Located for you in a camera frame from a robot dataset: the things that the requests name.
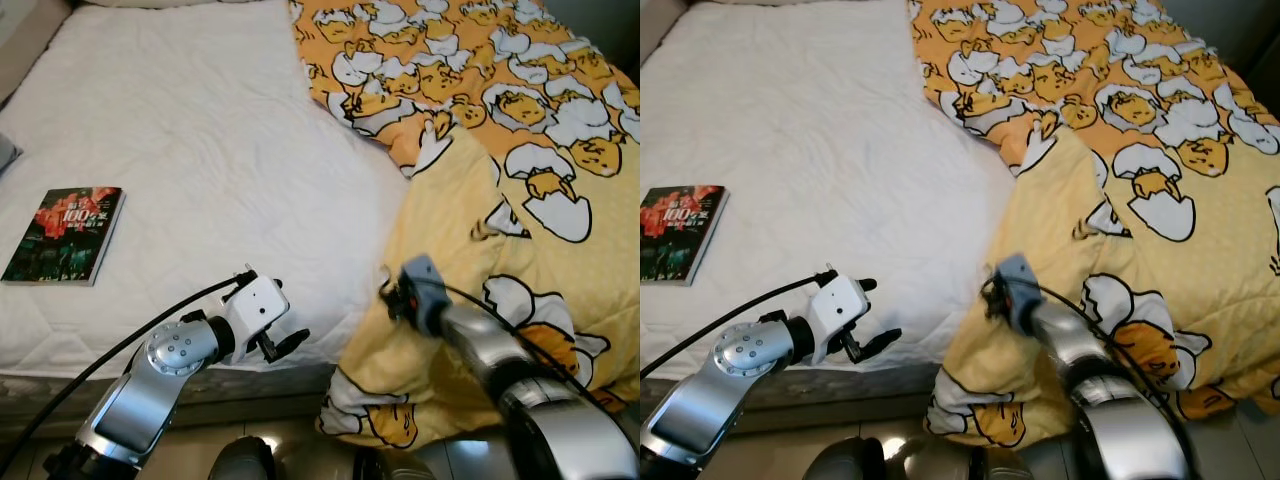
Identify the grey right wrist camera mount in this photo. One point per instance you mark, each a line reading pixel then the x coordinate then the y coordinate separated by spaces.
pixel 1015 285
pixel 420 285

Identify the white quilted mattress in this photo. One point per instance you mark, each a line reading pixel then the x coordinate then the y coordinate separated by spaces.
pixel 820 150
pixel 200 150

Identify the dark cabinet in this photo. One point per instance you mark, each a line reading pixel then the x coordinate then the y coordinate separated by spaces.
pixel 1220 25
pixel 600 20

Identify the orange egg cartoon duvet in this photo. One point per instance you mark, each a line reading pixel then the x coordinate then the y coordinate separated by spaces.
pixel 520 150
pixel 1150 150

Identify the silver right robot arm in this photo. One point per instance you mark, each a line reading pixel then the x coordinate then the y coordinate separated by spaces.
pixel 1130 430
pixel 560 420

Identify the grey left robot leg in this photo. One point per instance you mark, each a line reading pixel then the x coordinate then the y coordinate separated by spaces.
pixel 240 462
pixel 845 462

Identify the dark cover paperback book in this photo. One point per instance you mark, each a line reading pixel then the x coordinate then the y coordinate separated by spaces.
pixel 680 235
pixel 65 235

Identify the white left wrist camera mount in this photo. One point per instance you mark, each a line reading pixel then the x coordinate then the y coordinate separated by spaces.
pixel 838 305
pixel 258 305

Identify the scroll patterned pale pillow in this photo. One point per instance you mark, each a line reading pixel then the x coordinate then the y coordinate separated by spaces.
pixel 655 25
pixel 20 40

